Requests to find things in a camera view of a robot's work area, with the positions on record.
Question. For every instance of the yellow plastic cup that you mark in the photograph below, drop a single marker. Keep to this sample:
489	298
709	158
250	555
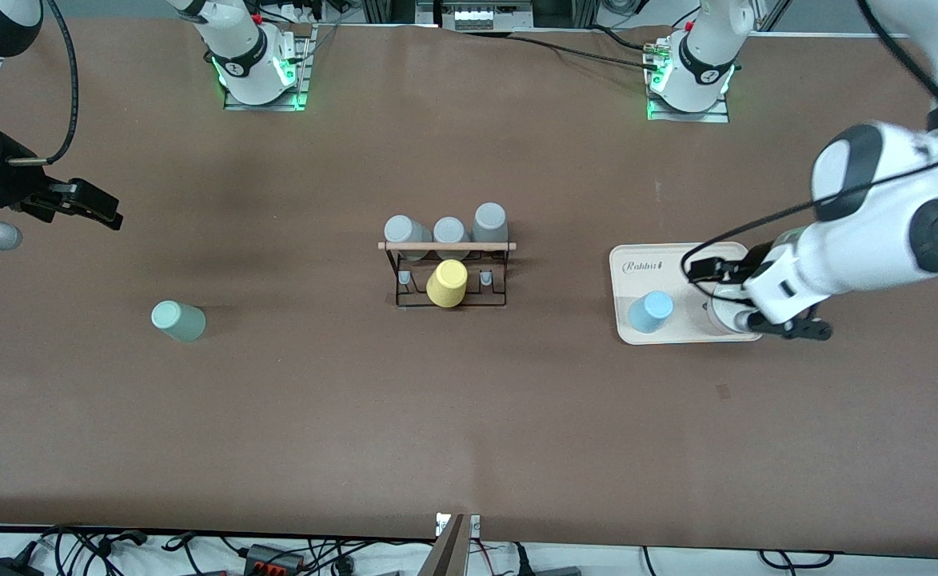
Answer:
446	285

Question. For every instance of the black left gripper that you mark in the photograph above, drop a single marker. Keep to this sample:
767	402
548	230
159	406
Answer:
729	272

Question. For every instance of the white power strip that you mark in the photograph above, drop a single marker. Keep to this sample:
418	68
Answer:
484	18

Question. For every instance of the black orange connector box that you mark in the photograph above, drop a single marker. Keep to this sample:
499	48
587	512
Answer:
273	558

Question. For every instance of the light blue plastic cup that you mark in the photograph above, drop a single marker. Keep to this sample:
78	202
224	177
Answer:
649	312

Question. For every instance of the cream rectangular tray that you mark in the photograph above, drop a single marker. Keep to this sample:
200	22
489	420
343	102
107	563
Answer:
660	272

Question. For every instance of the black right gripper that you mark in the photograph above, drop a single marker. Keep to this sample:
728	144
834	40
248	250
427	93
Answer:
6	183

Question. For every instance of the aluminium equipment frame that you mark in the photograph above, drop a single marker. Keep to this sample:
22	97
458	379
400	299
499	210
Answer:
393	10

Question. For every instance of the white bowl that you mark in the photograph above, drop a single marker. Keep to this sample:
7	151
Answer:
720	318

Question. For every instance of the grey plastic cup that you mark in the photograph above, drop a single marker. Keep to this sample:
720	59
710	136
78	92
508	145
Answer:
451	230
490	222
407	232

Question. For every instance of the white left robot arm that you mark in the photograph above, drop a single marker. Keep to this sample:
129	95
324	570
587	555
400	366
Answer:
860	240

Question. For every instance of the black power adapter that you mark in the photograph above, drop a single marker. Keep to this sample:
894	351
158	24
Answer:
13	566

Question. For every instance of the grey wooden post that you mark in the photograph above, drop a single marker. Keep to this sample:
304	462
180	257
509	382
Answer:
446	552

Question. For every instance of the pale green plastic cup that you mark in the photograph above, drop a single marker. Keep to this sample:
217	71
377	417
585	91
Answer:
179	322

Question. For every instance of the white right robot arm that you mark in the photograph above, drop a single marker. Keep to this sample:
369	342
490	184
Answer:
238	48

